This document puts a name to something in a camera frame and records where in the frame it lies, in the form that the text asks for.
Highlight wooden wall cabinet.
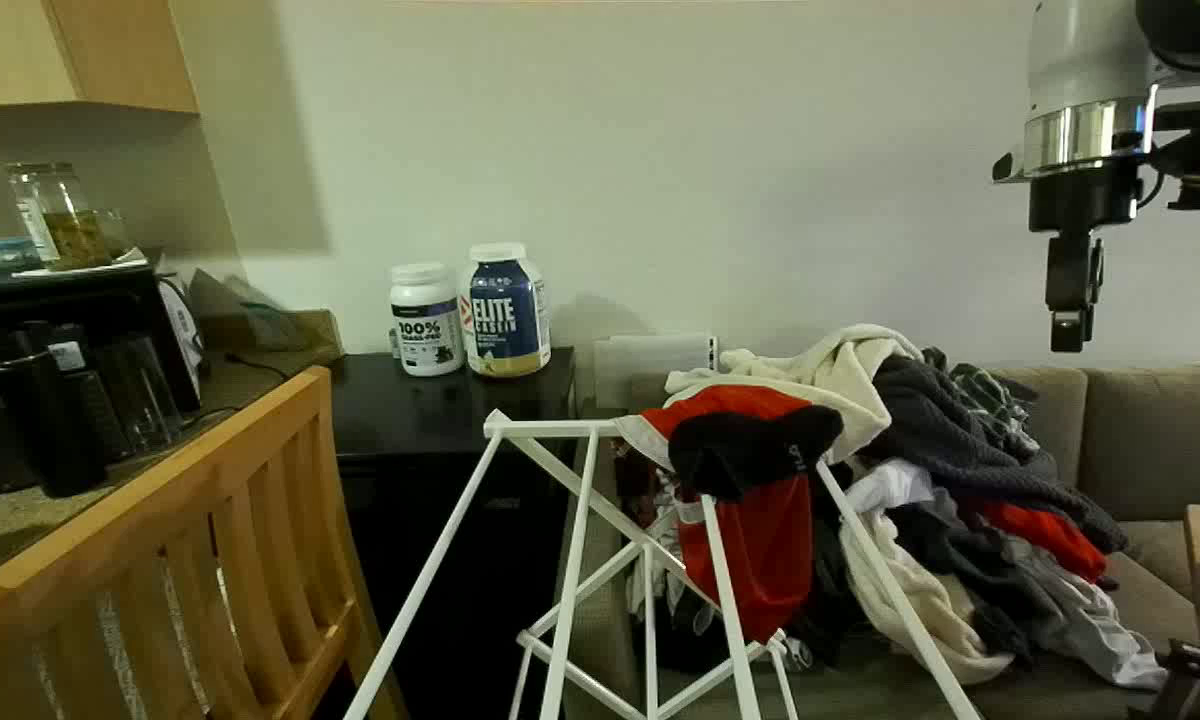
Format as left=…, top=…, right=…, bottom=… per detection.
left=0, top=0, right=199, bottom=117

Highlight grey white garment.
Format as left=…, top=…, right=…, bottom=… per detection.
left=995, top=531, right=1173, bottom=692

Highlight dark grey fleece garment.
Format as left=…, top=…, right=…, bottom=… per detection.
left=870, top=349, right=1131, bottom=556

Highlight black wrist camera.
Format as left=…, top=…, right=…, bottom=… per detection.
left=1134, top=128, right=1200, bottom=176

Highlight white protein tub black label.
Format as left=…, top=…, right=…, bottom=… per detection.
left=385, top=260, right=468, bottom=381

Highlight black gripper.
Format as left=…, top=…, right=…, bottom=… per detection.
left=1024, top=161, right=1147, bottom=358

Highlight black side table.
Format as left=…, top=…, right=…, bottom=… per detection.
left=328, top=349, right=591, bottom=720

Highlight small red cloth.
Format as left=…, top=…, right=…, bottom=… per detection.
left=975, top=498, right=1113, bottom=586

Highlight red white-trimmed shorts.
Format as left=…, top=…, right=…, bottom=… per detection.
left=638, top=381, right=822, bottom=646

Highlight glass jar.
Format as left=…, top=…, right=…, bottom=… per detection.
left=7, top=158, right=113, bottom=268

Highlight blue label protein tub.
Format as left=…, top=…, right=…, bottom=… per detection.
left=459, top=240, right=555, bottom=381

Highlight white wire drying rack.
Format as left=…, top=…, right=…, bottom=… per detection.
left=340, top=403, right=983, bottom=720

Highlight dark olive bag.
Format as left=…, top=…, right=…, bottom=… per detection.
left=187, top=268, right=345, bottom=378

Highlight cream white cloth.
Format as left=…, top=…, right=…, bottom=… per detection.
left=835, top=456, right=1017, bottom=687

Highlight black microwave oven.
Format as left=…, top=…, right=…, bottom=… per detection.
left=0, top=266, right=213, bottom=504

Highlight wooden slatted chair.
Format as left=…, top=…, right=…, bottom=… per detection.
left=0, top=362, right=402, bottom=720

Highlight black garment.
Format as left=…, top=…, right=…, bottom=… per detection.
left=665, top=403, right=846, bottom=504

